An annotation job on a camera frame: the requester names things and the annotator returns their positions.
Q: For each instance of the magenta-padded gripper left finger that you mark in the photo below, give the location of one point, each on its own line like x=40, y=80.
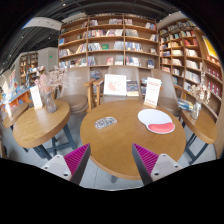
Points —
x=76, y=158

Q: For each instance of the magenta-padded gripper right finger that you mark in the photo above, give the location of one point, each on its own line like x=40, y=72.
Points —
x=146, y=159

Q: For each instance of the transparent computer mouse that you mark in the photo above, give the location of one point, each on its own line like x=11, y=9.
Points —
x=106, y=122

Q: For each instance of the white mouse pad, red rest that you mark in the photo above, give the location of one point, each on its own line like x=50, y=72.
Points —
x=155, y=120

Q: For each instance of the round wooden side table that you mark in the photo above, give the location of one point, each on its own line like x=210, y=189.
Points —
x=201, y=128
x=40, y=125

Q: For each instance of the beige wooden-armed armchair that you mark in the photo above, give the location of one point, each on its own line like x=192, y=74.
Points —
x=168, y=96
x=115, y=70
x=75, y=100

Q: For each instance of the glass vase with dried flowers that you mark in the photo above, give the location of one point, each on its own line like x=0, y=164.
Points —
x=50, y=101
x=196, y=110

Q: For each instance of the stack of colourful books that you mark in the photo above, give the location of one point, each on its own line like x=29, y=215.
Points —
x=185, y=105

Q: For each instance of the white and red table sign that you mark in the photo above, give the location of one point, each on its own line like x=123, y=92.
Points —
x=152, y=91

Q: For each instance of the dark cover book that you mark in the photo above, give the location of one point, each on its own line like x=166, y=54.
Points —
x=132, y=88

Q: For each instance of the small white sign stand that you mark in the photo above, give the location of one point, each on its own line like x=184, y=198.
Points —
x=36, y=97

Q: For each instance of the white framed red picture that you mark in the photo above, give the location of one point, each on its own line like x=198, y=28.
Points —
x=115, y=85

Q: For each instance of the distant wooden bookshelf unit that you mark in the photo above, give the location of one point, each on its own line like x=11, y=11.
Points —
x=30, y=65

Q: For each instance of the curved wooden bookshelf unit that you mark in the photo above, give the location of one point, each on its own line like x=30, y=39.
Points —
x=190, y=60

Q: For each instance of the wide wooden bookshelf unit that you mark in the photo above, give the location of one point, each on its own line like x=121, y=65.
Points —
x=106, y=41

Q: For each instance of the white hanging ceiling panel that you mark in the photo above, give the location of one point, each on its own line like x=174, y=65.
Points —
x=41, y=23

